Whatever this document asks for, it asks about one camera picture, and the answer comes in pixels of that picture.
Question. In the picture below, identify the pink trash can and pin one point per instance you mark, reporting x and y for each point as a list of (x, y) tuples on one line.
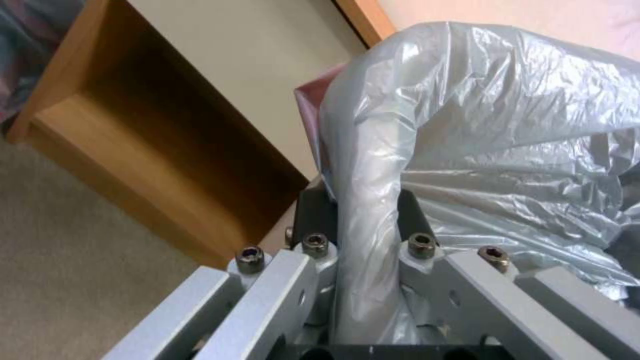
[(314, 112)]

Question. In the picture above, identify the translucent grey garbage bag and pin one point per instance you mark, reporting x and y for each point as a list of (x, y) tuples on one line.
[(480, 123)]

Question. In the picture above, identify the wooden bedside cabinet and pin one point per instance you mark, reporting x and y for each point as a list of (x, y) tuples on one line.
[(150, 138)]

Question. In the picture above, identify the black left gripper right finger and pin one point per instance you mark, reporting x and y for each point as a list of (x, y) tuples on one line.
[(480, 300)]

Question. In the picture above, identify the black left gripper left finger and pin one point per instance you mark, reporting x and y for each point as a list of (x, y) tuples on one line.
[(260, 296)]

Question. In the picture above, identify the wooden door frame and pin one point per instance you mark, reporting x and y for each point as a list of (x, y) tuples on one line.
[(362, 20)]

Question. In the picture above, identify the patterned bed cover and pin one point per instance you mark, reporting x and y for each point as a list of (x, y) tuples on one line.
[(22, 48)]

